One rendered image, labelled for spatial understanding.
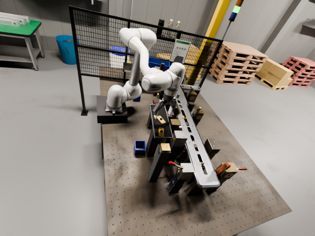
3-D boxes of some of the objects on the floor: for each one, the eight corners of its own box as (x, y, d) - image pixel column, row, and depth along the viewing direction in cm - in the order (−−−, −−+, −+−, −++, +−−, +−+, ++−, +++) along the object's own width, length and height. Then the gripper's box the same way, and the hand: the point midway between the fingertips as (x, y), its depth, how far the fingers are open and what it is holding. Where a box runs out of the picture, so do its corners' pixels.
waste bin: (83, 58, 404) (81, 34, 365) (83, 66, 373) (80, 41, 335) (61, 56, 386) (56, 31, 347) (58, 64, 355) (52, 38, 317)
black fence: (187, 122, 307) (227, 42, 205) (80, 115, 259) (63, 5, 156) (185, 117, 317) (222, 39, 215) (82, 110, 269) (67, 3, 166)
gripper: (157, 99, 96) (151, 122, 111) (186, 93, 109) (176, 115, 124) (151, 92, 100) (146, 116, 115) (179, 87, 113) (171, 109, 128)
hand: (162, 114), depth 118 cm, fingers open, 13 cm apart
